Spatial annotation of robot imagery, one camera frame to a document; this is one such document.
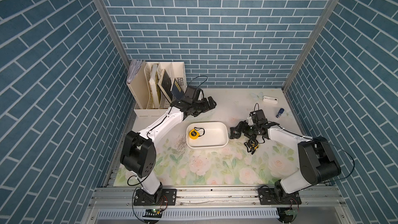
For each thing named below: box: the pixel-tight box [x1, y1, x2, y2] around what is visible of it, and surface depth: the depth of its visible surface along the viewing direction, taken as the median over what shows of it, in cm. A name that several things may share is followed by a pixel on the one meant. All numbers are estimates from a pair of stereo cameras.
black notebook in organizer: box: [157, 68, 174, 104], surface depth 101 cm
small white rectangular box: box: [262, 95, 279, 105], surface depth 114 cm
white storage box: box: [185, 121, 230, 149], surface depth 96 cm
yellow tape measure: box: [188, 126, 205, 140], surface depth 95 cm
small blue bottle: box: [275, 107, 285, 119], surface depth 101 cm
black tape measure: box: [243, 138, 259, 155], surface depth 91 cm
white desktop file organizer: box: [126, 61, 188, 118], surface depth 100 cm
